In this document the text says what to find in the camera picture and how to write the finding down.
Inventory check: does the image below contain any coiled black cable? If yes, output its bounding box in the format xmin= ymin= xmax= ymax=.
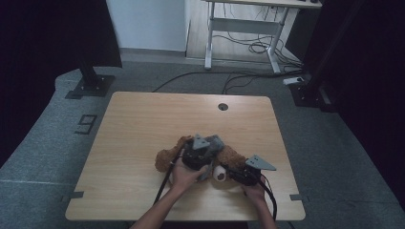
xmin=247 ymin=39 xmax=279 ymax=55

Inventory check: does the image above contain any long black floor cable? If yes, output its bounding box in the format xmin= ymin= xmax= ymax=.
xmin=151 ymin=70 xmax=305 ymax=94

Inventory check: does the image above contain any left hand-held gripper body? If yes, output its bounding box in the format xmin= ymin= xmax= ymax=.
xmin=181 ymin=134 xmax=214 ymax=171

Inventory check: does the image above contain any black metal stand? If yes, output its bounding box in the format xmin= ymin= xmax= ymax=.
xmin=64 ymin=58 xmax=116 ymax=100
xmin=288 ymin=74 xmax=339 ymax=114

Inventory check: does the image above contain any white metal desk frame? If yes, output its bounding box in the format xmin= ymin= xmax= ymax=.
xmin=202 ymin=0 xmax=323 ymax=74

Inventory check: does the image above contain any person's right hand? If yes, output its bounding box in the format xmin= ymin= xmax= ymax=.
xmin=243 ymin=176 xmax=267 ymax=204

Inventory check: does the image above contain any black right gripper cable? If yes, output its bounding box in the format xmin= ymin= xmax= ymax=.
xmin=258 ymin=176 xmax=278 ymax=222

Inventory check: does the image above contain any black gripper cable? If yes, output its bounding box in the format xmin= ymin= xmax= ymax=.
xmin=258 ymin=176 xmax=278 ymax=222
xmin=153 ymin=144 xmax=186 ymax=205

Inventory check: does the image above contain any white power strip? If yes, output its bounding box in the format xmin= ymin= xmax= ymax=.
xmin=282 ymin=76 xmax=305 ymax=86

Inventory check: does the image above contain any grey tape strip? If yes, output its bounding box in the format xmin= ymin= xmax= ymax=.
xmin=288 ymin=193 xmax=309 ymax=202
xmin=61 ymin=191 xmax=85 ymax=202

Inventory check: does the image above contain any brown teddy bear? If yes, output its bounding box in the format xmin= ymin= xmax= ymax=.
xmin=154 ymin=135 xmax=248 ymax=183

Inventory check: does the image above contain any person's left hand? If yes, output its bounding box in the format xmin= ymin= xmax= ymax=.
xmin=171 ymin=157 xmax=210 ymax=196

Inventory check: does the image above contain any grey fuzzy cloth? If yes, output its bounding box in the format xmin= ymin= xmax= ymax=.
xmin=197 ymin=134 xmax=225 ymax=183

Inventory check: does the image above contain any dark curtain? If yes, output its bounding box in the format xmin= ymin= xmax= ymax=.
xmin=300 ymin=0 xmax=405 ymax=199
xmin=0 ymin=0 xmax=123 ymax=168

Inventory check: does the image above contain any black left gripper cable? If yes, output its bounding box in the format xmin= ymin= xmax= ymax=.
xmin=153 ymin=144 xmax=186 ymax=205

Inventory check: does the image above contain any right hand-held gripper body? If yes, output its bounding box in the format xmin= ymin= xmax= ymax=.
xmin=237 ymin=155 xmax=277 ymax=186

